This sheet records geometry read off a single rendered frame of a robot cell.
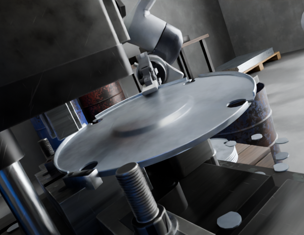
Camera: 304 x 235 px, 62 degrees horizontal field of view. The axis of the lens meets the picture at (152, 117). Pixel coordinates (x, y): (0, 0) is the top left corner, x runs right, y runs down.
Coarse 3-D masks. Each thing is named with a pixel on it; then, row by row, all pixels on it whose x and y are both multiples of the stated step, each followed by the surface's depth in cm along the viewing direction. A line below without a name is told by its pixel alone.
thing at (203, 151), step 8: (256, 80) 39; (200, 144) 35; (208, 144) 36; (184, 152) 34; (192, 152) 35; (200, 152) 35; (208, 152) 36; (168, 160) 33; (176, 160) 33; (184, 160) 34; (192, 160) 34; (200, 160) 35; (208, 160) 36; (216, 160) 37; (152, 168) 38; (160, 168) 36; (168, 168) 34; (176, 168) 33; (184, 168) 34; (192, 168) 34; (176, 176) 34; (184, 176) 34
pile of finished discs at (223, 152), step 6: (216, 138) 119; (222, 138) 117; (216, 144) 115; (222, 144) 112; (216, 150) 109; (222, 150) 107; (228, 150) 105; (234, 150) 102; (216, 156) 104; (222, 156) 102; (228, 156) 100; (234, 156) 102
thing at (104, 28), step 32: (0, 0) 20; (32, 0) 22; (64, 0) 23; (96, 0) 25; (0, 32) 20; (32, 32) 22; (64, 32) 23; (96, 32) 25; (0, 64) 20; (32, 64) 22
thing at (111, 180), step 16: (48, 176) 32; (112, 176) 25; (144, 176) 27; (48, 192) 27; (64, 192) 25; (80, 192) 24; (96, 192) 24; (112, 192) 25; (64, 208) 23; (80, 208) 24; (96, 208) 24; (80, 224) 24; (96, 224) 24
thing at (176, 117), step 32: (160, 96) 44; (192, 96) 37; (224, 96) 32; (96, 128) 41; (128, 128) 33; (160, 128) 30; (192, 128) 27; (224, 128) 24; (64, 160) 32; (96, 160) 29; (128, 160) 25; (160, 160) 23
